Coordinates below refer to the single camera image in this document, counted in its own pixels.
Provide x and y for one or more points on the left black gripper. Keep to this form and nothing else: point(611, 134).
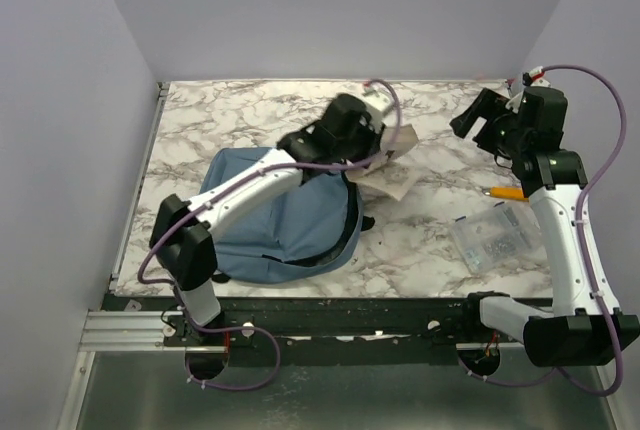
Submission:
point(374, 137)

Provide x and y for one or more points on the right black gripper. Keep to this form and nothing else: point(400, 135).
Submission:
point(490, 105)

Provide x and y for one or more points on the blue box book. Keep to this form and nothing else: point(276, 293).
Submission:
point(387, 175)

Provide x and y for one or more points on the yellow handled screwdriver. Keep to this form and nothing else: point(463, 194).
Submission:
point(505, 193)

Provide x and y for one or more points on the blue fabric backpack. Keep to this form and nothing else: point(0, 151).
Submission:
point(309, 230)

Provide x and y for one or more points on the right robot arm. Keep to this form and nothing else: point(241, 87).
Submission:
point(586, 326)

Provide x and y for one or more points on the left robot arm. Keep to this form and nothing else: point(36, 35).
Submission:
point(240, 180)

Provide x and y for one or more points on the clear plastic screw box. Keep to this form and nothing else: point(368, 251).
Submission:
point(493, 236)

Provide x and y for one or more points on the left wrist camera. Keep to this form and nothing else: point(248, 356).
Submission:
point(378, 99)

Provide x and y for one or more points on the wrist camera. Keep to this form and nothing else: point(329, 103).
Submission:
point(535, 78)
point(378, 99)

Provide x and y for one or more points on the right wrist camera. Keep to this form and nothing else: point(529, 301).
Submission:
point(535, 78)

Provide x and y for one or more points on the black mounting base plate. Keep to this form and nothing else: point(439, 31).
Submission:
point(263, 331)

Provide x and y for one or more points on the aluminium rail frame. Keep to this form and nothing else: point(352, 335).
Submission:
point(124, 380)

